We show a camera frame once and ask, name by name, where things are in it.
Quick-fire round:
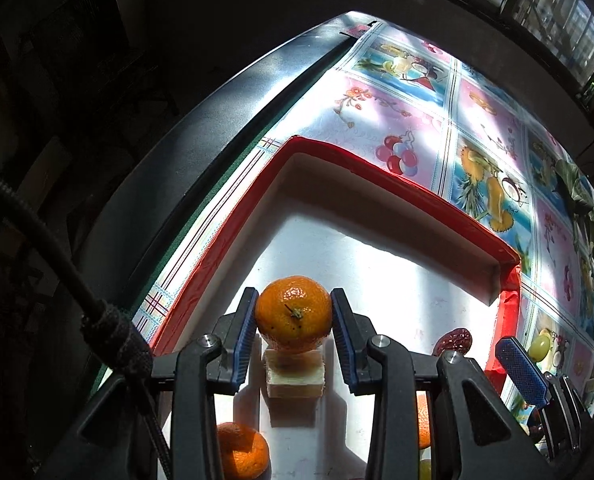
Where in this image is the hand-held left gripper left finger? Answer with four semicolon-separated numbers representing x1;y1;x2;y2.
152;287;260;480

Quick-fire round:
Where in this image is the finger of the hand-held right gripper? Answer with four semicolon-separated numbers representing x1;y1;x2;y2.
495;337;594;461

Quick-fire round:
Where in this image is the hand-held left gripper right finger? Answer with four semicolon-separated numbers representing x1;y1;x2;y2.
330;287;548;480

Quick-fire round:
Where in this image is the orange tangerine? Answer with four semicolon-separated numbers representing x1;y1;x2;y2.
217;421;270;480
416;394;432;450
255;276;334;354

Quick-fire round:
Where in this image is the cream foam block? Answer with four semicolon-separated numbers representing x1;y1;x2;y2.
263;347;326;400

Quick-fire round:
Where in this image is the red-rimmed white tray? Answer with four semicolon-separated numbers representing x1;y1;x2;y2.
149;135;522;480

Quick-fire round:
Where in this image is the large green leaf bunch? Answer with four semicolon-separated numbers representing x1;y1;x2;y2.
552;157;594;261

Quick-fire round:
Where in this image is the fruit-print plastic tablecloth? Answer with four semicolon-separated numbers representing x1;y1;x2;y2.
132;22;594;433

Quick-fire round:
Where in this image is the barred window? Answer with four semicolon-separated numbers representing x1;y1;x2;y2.
417;0;594;111

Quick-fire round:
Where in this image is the black sleeved cable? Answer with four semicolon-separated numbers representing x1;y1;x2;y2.
0;165;174;480

